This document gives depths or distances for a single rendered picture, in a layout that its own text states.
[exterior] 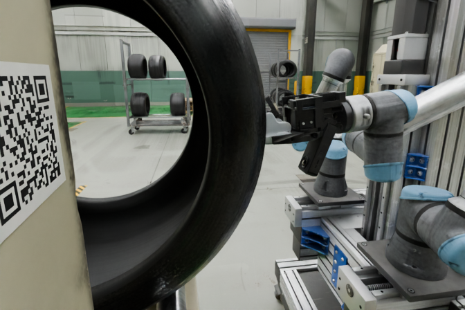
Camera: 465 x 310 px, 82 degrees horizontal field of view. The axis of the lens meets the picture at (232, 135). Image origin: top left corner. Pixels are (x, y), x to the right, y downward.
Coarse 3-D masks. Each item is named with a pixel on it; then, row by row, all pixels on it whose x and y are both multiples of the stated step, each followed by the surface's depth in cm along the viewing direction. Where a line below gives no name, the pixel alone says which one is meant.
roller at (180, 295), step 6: (180, 288) 43; (174, 294) 41; (180, 294) 42; (162, 300) 40; (168, 300) 40; (174, 300) 40; (180, 300) 40; (156, 306) 41; (162, 306) 39; (168, 306) 39; (174, 306) 39; (180, 306) 39
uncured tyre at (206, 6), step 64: (64, 0) 48; (128, 0) 50; (192, 0) 28; (192, 64) 30; (256, 64) 34; (192, 128) 58; (256, 128) 34; (192, 192) 58; (128, 256) 50; (192, 256) 34
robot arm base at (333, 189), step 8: (320, 176) 122; (328, 176) 119; (336, 176) 118; (344, 176) 120; (320, 184) 121; (328, 184) 119; (336, 184) 118; (344, 184) 119; (320, 192) 121; (328, 192) 119; (336, 192) 118; (344, 192) 119
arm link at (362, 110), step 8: (352, 96) 54; (360, 96) 53; (352, 104) 52; (360, 104) 52; (368, 104) 52; (352, 112) 52; (360, 112) 51; (368, 112) 52; (360, 120) 52; (368, 120) 52; (352, 128) 53; (360, 128) 53
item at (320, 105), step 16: (288, 96) 55; (304, 96) 55; (320, 96) 49; (336, 96) 52; (288, 112) 53; (304, 112) 49; (320, 112) 50; (336, 112) 53; (304, 128) 50; (320, 128) 50
